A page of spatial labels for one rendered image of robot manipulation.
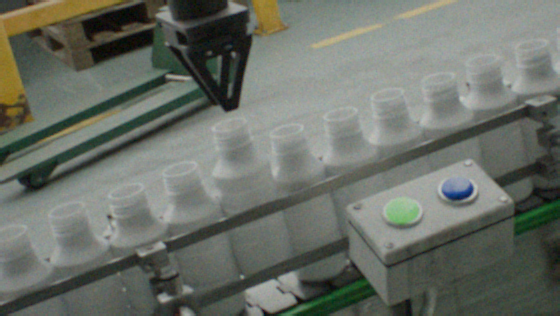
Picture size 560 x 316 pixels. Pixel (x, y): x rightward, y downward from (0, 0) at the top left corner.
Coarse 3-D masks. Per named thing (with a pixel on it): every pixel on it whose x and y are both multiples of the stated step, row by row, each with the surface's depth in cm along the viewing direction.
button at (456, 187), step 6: (450, 180) 119; (456, 180) 119; (462, 180) 119; (468, 180) 119; (444, 186) 119; (450, 186) 119; (456, 186) 119; (462, 186) 118; (468, 186) 118; (444, 192) 118; (450, 192) 118; (456, 192) 118; (462, 192) 118; (468, 192) 118; (450, 198) 118; (456, 198) 118; (462, 198) 118
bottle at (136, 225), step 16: (112, 192) 124; (128, 192) 125; (144, 192) 124; (112, 208) 123; (128, 208) 122; (144, 208) 123; (128, 224) 123; (144, 224) 123; (160, 224) 124; (112, 240) 124; (128, 240) 123; (144, 240) 123; (160, 240) 123; (176, 256) 127; (128, 272) 124; (128, 288) 125; (144, 288) 124; (144, 304) 125
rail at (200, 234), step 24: (552, 96) 137; (504, 120) 136; (432, 144) 133; (360, 168) 130; (384, 168) 131; (528, 168) 138; (312, 192) 128; (240, 216) 126; (264, 216) 127; (168, 240) 123; (192, 240) 124; (120, 264) 122; (288, 264) 129; (48, 288) 119; (72, 288) 120; (240, 288) 127; (0, 312) 118
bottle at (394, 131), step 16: (384, 96) 135; (400, 96) 133; (384, 112) 133; (400, 112) 133; (384, 128) 133; (400, 128) 133; (416, 128) 134; (384, 144) 133; (400, 144) 132; (416, 144) 133; (416, 160) 134; (384, 176) 135; (400, 176) 134; (416, 176) 134
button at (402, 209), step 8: (392, 200) 118; (400, 200) 118; (408, 200) 117; (392, 208) 117; (400, 208) 117; (408, 208) 117; (416, 208) 117; (392, 216) 116; (400, 216) 116; (408, 216) 116; (416, 216) 117
